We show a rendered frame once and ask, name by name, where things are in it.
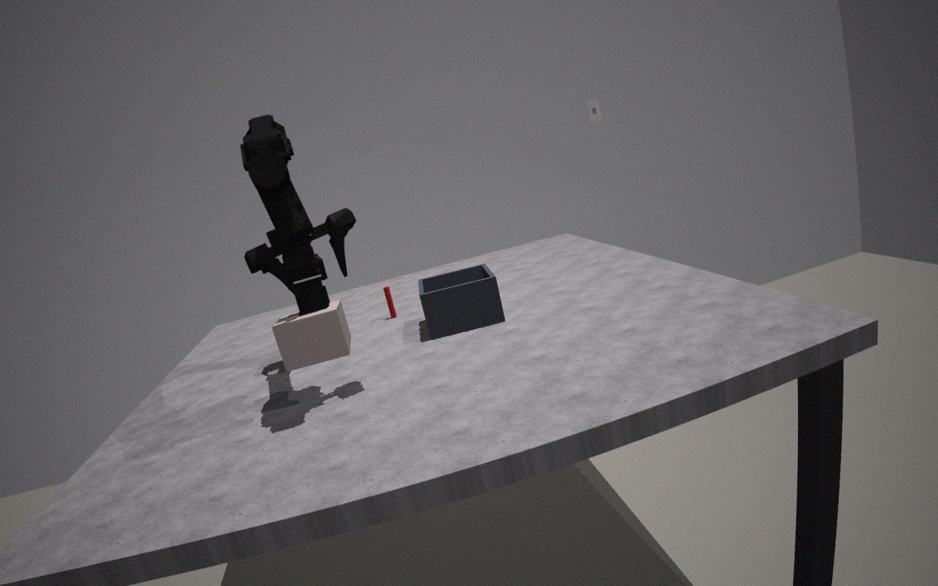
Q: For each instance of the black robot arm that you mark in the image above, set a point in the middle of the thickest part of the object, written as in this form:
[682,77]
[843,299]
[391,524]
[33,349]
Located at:
[265,153]

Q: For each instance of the red peg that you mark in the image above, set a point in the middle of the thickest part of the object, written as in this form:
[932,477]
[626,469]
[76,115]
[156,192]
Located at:
[389,300]

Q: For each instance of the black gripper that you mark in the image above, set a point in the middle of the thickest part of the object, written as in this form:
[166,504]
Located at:
[293,226]

